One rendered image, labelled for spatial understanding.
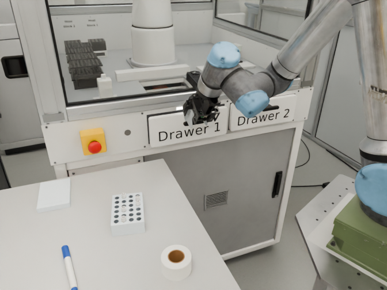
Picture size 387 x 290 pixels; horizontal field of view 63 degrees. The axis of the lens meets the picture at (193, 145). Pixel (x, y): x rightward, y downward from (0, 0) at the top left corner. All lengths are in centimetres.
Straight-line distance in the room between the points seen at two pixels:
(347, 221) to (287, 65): 40
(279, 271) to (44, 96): 138
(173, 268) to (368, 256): 44
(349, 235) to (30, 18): 95
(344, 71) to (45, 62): 223
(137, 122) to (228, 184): 53
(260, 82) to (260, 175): 72
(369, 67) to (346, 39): 211
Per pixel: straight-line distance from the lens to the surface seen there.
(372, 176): 65
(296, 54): 82
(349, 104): 274
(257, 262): 183
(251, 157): 138
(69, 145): 109
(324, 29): 79
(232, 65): 79
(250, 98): 77
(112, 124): 107
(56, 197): 102
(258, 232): 172
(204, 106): 92
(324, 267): 85
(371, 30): 61
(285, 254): 190
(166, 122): 107
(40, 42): 98
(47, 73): 100
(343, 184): 113
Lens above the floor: 137
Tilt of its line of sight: 30 degrees down
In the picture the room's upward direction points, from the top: 1 degrees clockwise
